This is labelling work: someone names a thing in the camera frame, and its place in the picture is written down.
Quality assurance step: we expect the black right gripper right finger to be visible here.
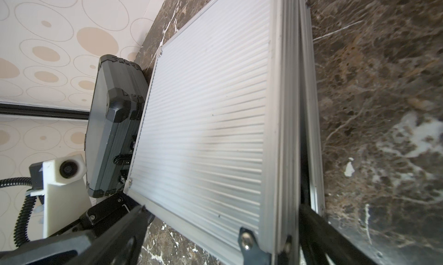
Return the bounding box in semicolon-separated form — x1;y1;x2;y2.
299;205;375;265

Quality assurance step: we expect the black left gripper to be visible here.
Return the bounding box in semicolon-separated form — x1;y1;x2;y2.
1;192;138;265

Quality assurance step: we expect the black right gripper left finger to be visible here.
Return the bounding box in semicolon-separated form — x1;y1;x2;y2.
68;206;154;265

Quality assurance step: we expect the silver aluminium poker case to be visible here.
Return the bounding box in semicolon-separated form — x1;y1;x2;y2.
124;0;306;265

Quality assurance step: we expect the dark grey poker case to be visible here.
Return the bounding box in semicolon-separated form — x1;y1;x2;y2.
85;54;149;198

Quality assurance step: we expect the black corrugated camera cable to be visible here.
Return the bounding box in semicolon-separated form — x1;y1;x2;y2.
0;177;38;248

